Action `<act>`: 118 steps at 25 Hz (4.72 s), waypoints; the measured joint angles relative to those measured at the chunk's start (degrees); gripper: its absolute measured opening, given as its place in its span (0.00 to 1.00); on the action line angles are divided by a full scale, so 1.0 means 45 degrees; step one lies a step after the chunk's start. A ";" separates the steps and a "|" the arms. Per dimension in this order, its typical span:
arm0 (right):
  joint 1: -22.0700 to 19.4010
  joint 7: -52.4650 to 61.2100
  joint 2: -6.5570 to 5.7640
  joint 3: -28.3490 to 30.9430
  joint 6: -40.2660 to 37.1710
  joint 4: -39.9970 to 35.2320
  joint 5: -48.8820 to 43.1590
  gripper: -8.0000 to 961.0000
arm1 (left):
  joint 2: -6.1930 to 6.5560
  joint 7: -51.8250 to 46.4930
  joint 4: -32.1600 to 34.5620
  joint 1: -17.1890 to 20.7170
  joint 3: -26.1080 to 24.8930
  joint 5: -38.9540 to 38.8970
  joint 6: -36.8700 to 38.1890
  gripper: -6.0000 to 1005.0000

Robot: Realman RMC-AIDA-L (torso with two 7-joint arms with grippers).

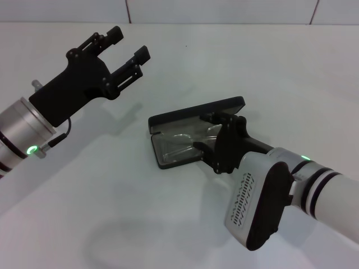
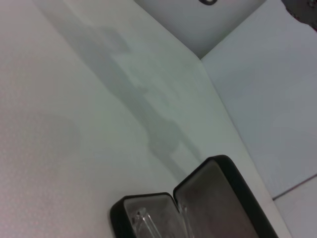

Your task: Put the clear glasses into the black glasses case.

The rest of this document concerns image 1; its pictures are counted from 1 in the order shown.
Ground black glasses case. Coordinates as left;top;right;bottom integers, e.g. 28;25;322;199
148;95;246;170

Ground black cable with plug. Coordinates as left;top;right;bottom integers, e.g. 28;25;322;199
48;117;73;148

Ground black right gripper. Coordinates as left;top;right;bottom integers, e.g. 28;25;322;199
192;111;274;175

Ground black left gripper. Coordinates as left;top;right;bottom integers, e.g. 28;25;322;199
29;25;152;128

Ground clear white-framed glasses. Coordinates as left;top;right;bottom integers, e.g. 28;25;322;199
159;124;225;165

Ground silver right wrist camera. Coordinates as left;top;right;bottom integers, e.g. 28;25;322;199
223;152;295;244

